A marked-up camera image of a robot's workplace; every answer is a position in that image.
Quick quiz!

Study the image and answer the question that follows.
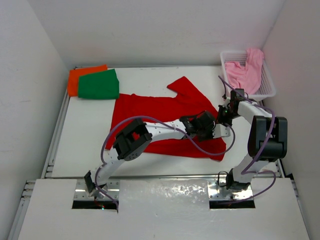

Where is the red t shirt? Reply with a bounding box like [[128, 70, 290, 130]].
[[110, 76, 224, 162]]

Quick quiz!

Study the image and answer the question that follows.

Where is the green t shirt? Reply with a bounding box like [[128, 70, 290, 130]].
[[77, 69, 120, 100]]

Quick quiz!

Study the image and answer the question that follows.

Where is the orange t shirt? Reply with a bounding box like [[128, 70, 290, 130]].
[[67, 64, 108, 97]]

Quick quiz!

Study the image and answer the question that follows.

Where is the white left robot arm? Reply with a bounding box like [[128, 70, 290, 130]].
[[84, 111, 216, 197]]

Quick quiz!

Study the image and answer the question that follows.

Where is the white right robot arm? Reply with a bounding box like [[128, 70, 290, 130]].
[[215, 88, 288, 191]]

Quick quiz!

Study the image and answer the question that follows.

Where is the pink t shirt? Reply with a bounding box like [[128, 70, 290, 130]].
[[224, 48, 264, 95]]

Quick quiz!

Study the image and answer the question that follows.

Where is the white plastic bin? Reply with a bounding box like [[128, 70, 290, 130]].
[[220, 50, 276, 102]]

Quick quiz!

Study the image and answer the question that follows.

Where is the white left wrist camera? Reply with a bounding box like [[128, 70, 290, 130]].
[[212, 124, 231, 139]]

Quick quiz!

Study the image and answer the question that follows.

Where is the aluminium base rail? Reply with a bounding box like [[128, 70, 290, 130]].
[[22, 172, 256, 201]]

